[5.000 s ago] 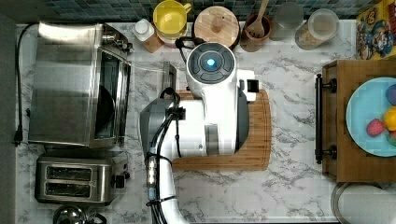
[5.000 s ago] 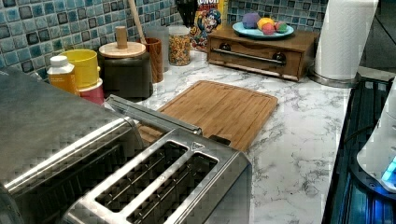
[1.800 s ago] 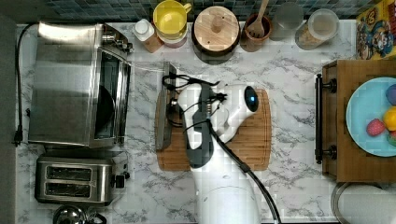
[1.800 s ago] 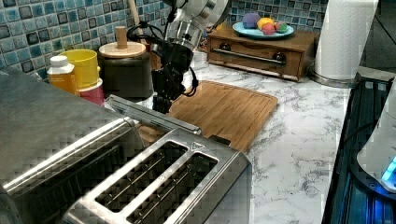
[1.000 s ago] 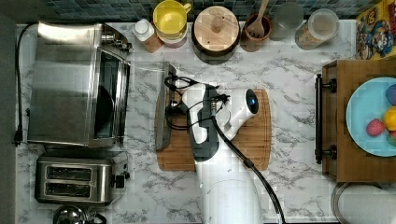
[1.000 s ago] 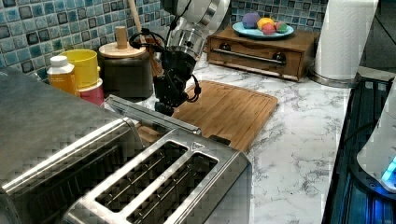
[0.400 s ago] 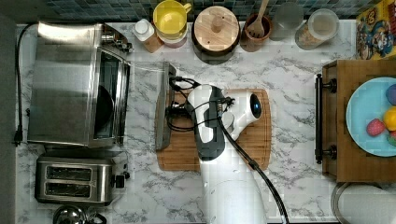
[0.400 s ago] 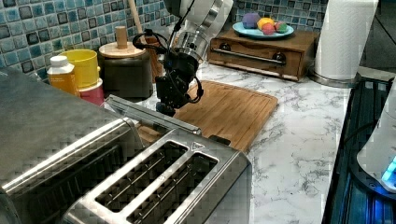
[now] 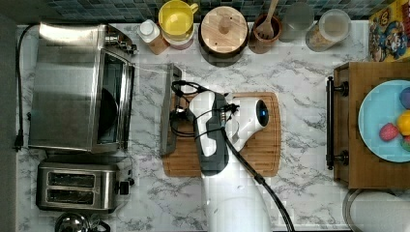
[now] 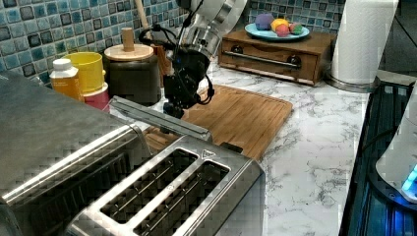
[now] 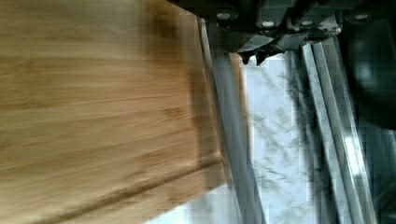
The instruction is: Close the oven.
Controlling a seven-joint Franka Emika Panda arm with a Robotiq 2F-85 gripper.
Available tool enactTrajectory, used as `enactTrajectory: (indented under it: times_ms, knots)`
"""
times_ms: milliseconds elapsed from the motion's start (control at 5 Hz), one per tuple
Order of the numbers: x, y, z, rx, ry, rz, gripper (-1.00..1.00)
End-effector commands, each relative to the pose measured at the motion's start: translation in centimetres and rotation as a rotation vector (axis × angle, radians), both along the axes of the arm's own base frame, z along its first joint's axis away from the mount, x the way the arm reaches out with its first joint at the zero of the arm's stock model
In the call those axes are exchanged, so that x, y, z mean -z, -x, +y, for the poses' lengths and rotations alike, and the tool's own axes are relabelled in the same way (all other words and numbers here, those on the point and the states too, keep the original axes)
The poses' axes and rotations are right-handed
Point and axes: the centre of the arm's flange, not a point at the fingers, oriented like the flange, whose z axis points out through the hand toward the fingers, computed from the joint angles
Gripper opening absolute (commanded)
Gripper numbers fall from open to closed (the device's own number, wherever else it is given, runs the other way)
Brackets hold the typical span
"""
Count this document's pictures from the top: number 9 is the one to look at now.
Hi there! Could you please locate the black oven power cord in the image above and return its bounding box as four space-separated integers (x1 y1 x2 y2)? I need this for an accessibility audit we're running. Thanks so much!
13 23 40 153

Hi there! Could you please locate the wooden tray with handle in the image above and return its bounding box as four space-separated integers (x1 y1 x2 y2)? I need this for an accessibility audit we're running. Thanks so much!
326 62 409 189

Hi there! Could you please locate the clear empty glass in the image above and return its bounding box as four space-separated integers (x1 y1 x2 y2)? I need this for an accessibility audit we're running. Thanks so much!
279 2 314 43

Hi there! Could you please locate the glass oven door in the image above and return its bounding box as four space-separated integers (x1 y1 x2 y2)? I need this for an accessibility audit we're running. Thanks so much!
131 63 183 157

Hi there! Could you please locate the yellow plastic cup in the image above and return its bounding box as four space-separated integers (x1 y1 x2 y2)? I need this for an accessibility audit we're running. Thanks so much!
159 0 199 46

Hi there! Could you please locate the clear cereal storage jar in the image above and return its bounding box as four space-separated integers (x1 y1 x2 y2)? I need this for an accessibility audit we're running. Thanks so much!
306 9 351 52

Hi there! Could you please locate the wooden spoon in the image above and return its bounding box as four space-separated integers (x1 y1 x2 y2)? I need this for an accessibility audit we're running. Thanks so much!
255 0 278 40

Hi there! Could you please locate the purple toy fruit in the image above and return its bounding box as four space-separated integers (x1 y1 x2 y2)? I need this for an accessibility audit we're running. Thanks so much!
399 87 410 109

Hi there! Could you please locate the round metal sink rim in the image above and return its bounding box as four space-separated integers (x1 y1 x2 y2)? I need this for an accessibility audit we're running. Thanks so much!
342 189 410 232

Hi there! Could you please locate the stainless steel toaster oven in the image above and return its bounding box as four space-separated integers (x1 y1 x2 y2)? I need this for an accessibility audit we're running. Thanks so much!
28 23 136 154

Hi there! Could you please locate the stainless steel two-slot toaster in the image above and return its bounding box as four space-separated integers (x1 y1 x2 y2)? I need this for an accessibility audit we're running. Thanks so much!
36 161 135 214

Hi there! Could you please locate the yellow toy fruit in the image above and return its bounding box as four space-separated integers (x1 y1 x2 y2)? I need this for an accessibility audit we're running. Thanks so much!
396 110 410 136

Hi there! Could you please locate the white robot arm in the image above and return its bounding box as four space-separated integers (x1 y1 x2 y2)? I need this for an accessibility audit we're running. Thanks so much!
187 91 272 232

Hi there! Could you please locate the light blue plate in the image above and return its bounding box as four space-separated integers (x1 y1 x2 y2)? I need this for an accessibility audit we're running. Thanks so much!
358 80 410 163

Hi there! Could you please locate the round wooden lid jar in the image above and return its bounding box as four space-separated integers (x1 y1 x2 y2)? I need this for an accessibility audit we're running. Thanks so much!
198 6 249 67

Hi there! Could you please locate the white cap spice bottle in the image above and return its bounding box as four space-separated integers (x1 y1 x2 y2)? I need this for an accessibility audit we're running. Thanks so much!
137 19 169 55

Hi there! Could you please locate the bamboo cutting board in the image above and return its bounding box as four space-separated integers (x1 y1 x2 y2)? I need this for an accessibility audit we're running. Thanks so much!
162 92 281 177

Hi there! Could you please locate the red toy strawberry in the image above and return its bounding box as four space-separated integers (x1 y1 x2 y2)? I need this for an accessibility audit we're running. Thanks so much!
379 123 399 141

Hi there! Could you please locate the colourful cereal box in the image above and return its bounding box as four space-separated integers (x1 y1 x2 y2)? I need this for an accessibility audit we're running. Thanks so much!
368 0 410 62

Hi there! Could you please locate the shiny metal kettle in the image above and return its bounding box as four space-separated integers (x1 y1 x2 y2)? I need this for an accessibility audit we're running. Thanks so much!
54 213 111 232

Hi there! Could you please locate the brown utensil crock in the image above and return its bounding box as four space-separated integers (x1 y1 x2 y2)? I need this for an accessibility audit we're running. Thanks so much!
248 14 282 54

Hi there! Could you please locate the green toy fruit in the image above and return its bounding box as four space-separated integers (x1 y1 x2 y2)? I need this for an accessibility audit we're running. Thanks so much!
400 135 410 151

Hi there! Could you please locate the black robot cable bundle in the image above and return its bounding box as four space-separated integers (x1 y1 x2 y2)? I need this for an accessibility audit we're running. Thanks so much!
169 79 296 232

